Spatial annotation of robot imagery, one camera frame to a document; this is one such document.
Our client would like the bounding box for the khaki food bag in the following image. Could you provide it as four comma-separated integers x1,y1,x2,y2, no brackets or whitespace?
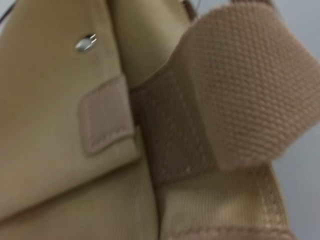
0,0,320,240

